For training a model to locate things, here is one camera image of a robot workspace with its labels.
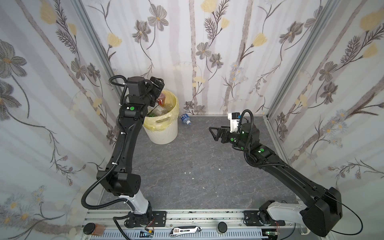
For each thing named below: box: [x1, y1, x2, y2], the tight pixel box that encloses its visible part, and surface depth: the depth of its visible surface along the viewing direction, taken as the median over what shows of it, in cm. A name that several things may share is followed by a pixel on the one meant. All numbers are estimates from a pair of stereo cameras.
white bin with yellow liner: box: [143, 90, 179, 145], surface depth 88 cm
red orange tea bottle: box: [156, 93, 166, 106], surface depth 96 cm
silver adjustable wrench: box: [169, 226, 202, 238], surface depth 72 cm
